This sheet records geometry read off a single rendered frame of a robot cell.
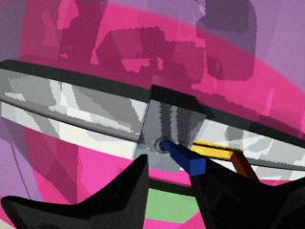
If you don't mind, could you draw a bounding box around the grey slotted aluminum rail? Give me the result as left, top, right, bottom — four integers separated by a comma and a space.
0, 60, 305, 180

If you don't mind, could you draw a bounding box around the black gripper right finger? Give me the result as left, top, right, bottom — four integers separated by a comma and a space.
190, 156, 305, 229

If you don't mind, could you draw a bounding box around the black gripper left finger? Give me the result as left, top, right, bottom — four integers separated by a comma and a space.
0, 154, 149, 229

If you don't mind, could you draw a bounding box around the blue pin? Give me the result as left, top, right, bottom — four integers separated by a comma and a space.
159, 138, 206, 176

